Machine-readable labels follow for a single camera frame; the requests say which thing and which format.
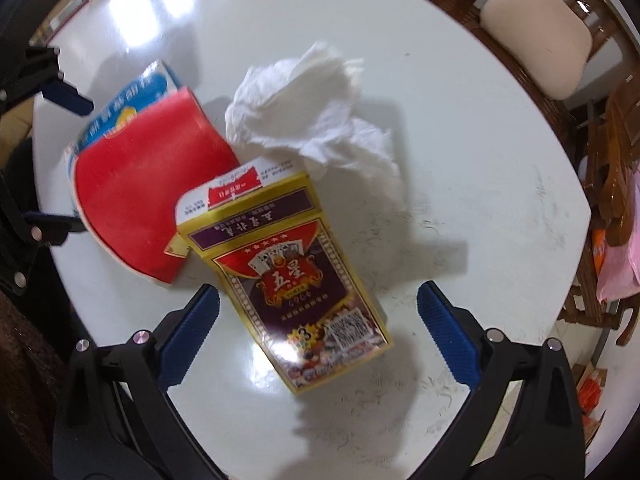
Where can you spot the orange packet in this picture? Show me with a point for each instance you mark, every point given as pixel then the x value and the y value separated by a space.
pixel 599 247

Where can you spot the black trousers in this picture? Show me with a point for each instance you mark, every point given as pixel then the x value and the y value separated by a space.
pixel 20 170

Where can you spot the cardboard box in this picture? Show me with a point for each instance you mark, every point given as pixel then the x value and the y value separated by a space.
pixel 590 400

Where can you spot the beige cushion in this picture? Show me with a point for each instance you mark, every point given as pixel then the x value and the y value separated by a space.
pixel 540 40

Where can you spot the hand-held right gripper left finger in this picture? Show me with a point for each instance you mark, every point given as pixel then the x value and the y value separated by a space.
pixel 192 335

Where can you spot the crumpled white tissue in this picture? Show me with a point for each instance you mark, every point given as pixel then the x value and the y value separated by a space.
pixel 310 105

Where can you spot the pink plastic bag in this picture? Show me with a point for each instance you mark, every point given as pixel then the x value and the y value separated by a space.
pixel 622 270

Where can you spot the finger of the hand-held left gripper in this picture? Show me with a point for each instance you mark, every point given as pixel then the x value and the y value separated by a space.
pixel 67 96
pixel 52 224

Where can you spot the red paper cup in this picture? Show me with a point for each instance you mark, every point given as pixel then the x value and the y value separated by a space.
pixel 150 185

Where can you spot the blue white carton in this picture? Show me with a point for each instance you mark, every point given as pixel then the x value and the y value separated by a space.
pixel 125 105

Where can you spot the yellow playing card box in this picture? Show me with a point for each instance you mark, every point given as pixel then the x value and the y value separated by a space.
pixel 295 280

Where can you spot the wooden armchair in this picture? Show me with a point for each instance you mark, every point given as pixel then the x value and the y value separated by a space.
pixel 617 175

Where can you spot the brown cloth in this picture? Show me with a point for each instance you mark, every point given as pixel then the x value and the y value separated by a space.
pixel 25 385

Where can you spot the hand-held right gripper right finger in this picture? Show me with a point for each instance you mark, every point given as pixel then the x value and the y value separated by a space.
pixel 450 335

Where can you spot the white top wooden table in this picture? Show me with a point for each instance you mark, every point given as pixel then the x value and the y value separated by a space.
pixel 475 185

